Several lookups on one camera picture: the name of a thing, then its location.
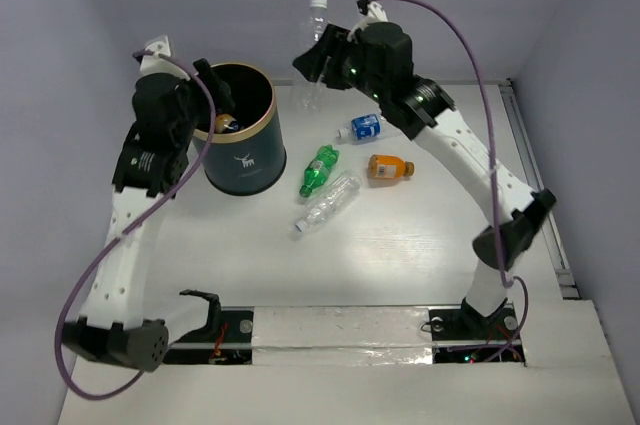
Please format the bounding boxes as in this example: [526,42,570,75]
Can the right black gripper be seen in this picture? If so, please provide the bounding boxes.
[292,23,388,104]

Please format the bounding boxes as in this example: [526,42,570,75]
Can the small orange floral bottle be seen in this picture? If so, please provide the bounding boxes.
[214,114,242,134]

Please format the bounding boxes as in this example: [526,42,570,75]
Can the clear crushed bottle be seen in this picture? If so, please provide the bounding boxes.
[292,0,328,111]

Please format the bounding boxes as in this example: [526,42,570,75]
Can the small orange bottle barcode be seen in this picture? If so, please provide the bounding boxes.
[367,154,415,180]

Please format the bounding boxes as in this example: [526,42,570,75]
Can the clear bottle white cap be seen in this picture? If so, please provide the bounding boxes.
[294,170,362,234]

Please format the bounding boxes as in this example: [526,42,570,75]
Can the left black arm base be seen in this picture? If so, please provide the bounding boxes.
[163,289,254,365]

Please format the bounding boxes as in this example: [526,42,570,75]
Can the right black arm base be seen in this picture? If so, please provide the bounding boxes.
[420,301,525,365]

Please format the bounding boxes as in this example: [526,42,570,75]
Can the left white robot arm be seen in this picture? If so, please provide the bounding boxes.
[55,51,215,372]

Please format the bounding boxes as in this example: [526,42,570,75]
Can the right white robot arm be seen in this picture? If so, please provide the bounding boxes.
[293,22,556,337]

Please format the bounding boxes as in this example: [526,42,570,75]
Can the dark bin with gold rim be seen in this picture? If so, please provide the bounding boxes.
[193,63,287,196]

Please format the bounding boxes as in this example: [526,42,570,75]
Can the blue label water bottle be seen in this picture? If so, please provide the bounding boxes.
[337,113,387,143]

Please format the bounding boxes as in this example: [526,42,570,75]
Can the green plastic bottle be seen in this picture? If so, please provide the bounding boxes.
[299,145,340,198]

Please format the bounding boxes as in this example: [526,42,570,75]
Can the silver foil tape strip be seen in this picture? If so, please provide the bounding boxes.
[251,306,433,367]

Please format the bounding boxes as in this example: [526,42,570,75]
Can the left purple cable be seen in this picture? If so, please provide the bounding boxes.
[53,49,219,400]

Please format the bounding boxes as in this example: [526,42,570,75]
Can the purple cable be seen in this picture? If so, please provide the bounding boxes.
[357,0,530,364]
[53,49,219,400]

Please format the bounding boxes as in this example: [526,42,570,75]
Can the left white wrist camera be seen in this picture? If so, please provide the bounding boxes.
[132,35,172,76]

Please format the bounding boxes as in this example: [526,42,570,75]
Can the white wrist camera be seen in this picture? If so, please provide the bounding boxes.
[348,0,388,40]
[132,35,172,76]

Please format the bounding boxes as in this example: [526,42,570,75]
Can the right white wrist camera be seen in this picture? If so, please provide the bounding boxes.
[348,0,388,40]

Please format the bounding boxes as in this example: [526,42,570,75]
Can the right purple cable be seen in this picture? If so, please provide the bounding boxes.
[357,0,530,364]

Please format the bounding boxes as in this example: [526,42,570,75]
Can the metal rail at table edge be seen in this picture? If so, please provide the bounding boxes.
[498,79,582,300]

